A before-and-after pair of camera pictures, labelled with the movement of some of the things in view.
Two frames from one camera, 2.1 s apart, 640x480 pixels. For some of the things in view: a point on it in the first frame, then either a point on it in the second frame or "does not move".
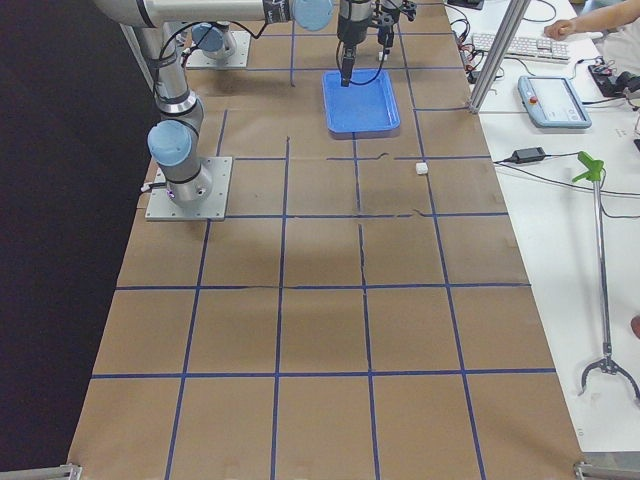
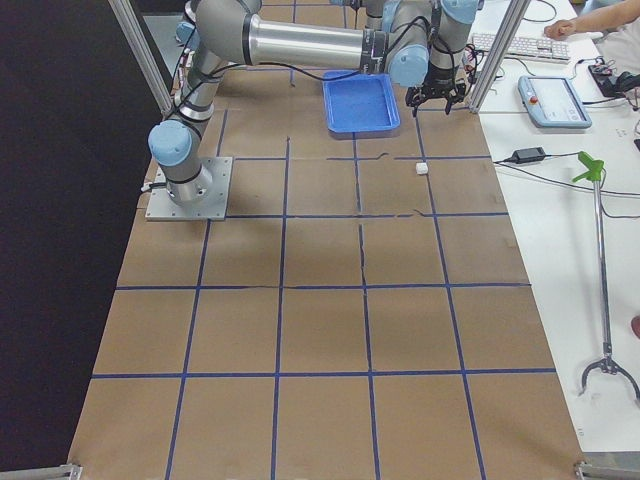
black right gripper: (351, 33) to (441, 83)
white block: (421, 167) does not move
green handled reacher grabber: (596, 169) does not move
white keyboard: (521, 46) does not move
